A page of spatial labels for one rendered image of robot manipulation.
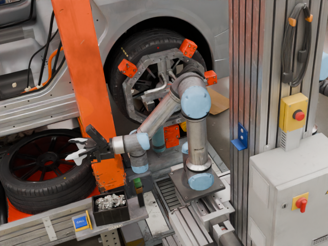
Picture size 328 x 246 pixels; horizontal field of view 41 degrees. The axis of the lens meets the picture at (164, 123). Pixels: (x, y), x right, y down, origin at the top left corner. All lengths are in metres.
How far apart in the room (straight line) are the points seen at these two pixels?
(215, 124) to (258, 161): 2.27
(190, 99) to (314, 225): 0.72
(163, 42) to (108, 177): 0.91
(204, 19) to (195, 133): 1.24
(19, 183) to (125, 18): 1.24
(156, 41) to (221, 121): 1.44
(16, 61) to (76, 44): 1.48
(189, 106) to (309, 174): 0.52
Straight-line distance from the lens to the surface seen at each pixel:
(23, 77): 3.52
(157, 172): 3.33
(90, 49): 2.19
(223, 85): 4.53
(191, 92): 1.72
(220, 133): 3.88
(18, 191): 2.95
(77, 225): 2.63
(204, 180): 1.99
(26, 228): 2.93
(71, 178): 2.89
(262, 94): 1.62
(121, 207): 2.53
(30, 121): 2.96
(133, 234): 2.97
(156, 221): 3.08
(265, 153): 1.78
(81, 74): 2.24
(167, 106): 1.92
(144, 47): 2.78
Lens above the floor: 2.38
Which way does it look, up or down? 36 degrees down
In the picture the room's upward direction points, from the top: 7 degrees counter-clockwise
